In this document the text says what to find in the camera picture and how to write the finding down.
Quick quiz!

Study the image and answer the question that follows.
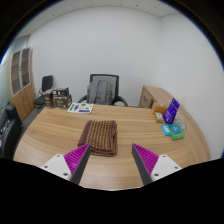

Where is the black mesh office chair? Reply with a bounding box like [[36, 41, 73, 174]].
[[77, 73, 129, 108]]

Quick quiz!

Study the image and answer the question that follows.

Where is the brown patterned towel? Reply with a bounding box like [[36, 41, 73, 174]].
[[77, 119, 119, 157]]

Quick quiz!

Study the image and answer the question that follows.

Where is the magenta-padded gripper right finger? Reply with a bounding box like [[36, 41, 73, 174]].
[[131, 143, 183, 186]]

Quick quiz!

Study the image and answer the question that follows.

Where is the wooden cabinet with glass doors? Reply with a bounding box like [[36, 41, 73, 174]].
[[7, 46, 37, 123]]

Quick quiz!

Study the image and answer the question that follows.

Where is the small brown cardboard box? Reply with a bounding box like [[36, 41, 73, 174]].
[[43, 88, 54, 108]]

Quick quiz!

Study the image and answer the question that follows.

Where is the white printed paper sheet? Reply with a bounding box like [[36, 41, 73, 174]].
[[67, 102, 95, 114]]

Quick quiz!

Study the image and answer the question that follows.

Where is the small tan box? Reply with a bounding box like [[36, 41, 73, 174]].
[[153, 112, 166, 124]]

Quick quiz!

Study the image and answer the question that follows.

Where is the orange cardboard box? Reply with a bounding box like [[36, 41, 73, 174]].
[[151, 103, 169, 115]]

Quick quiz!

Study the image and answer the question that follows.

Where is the green packet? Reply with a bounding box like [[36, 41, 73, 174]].
[[167, 123, 186, 141]]

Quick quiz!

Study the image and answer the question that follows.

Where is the purple standing package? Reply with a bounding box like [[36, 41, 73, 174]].
[[162, 97, 181, 125]]

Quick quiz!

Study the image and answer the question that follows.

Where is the low wooden side cabinet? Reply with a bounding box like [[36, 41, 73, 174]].
[[138, 85, 174, 109]]

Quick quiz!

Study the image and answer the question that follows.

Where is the black sofa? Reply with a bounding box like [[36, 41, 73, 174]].
[[0, 103, 24, 160]]

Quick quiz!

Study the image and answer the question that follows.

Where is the flat black printed box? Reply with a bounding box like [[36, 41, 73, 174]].
[[51, 87, 70, 98]]

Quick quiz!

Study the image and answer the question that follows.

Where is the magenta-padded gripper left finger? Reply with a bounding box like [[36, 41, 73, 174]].
[[40, 143, 92, 185]]

